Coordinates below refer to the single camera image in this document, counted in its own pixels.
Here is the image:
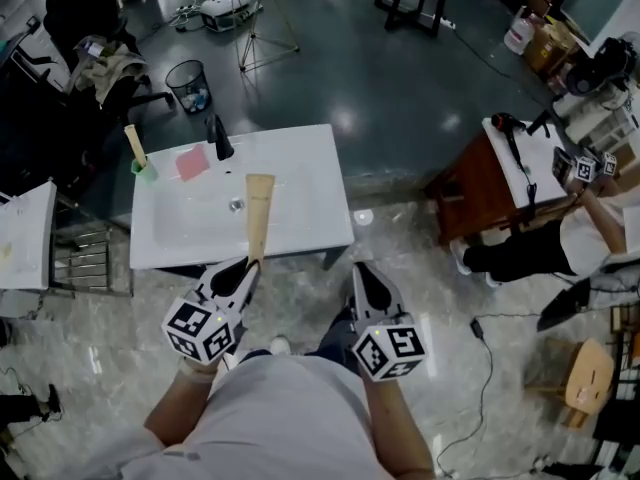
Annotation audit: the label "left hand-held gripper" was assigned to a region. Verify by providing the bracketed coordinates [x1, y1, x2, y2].
[161, 256, 263, 367]

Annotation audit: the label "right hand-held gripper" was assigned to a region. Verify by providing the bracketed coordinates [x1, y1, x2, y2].
[349, 261, 429, 382]

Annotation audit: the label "tan toiletry item tube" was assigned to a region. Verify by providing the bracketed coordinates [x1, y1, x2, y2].
[244, 172, 277, 269]

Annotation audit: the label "person's left forearm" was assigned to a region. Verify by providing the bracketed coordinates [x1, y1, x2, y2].
[143, 355, 227, 450]

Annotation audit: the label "person's right forearm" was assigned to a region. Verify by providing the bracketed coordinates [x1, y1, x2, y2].
[358, 366, 437, 480]

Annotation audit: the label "white sink counter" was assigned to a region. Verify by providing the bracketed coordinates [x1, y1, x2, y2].
[129, 123, 357, 271]

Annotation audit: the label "person's dark trousers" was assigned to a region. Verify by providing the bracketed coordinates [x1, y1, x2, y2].
[303, 306, 360, 370]

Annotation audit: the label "pink cloth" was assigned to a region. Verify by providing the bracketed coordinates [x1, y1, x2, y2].
[174, 142, 211, 184]

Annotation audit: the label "black faucet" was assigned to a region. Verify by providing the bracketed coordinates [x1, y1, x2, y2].
[205, 113, 236, 163]

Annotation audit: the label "green cup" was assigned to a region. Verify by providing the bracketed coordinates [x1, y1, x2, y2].
[130, 156, 160, 185]

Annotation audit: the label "person's grey shirt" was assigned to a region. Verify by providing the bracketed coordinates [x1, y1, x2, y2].
[118, 351, 397, 480]

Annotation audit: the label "wooden cabinet with white top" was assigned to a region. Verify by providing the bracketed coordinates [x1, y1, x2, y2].
[423, 116, 587, 250]

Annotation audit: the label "black wedge-shaped object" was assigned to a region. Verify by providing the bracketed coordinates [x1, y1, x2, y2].
[536, 276, 593, 334]

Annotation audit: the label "black hair dryer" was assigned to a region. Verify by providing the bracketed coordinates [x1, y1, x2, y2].
[490, 111, 540, 210]

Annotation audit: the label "white side table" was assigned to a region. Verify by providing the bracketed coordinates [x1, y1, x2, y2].
[0, 181, 58, 292]

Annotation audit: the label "beige garment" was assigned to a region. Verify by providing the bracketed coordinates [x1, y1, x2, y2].
[68, 37, 151, 107]

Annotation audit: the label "wooden stool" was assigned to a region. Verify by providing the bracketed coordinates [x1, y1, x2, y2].
[523, 336, 616, 430]

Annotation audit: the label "white power strip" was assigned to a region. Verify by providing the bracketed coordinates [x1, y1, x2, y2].
[173, 3, 197, 33]

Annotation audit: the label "white round appliance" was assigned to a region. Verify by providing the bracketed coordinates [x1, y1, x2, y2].
[199, 0, 253, 33]

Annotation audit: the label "black metal shelf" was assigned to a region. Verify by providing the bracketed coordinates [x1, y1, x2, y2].
[592, 301, 640, 472]

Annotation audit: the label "clear plastic jug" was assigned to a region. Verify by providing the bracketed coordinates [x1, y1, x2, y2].
[502, 4, 545, 57]

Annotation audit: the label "brown cardboard box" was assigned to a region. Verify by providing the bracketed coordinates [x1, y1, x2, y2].
[521, 16, 582, 75]

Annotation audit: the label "black office chair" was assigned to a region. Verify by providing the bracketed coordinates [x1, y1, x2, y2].
[41, 0, 177, 137]

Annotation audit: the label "black fan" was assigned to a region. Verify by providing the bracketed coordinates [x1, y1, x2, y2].
[563, 36, 640, 98]

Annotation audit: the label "computer monitor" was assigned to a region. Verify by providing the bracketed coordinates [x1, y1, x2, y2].
[558, 0, 630, 45]

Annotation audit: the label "metal wire rack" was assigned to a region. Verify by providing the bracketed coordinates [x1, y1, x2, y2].
[48, 195, 135, 300]

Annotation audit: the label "black wire waste bin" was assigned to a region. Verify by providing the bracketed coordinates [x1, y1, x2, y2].
[164, 58, 213, 116]

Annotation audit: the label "black table frame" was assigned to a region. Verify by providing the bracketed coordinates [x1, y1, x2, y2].
[373, 0, 454, 38]

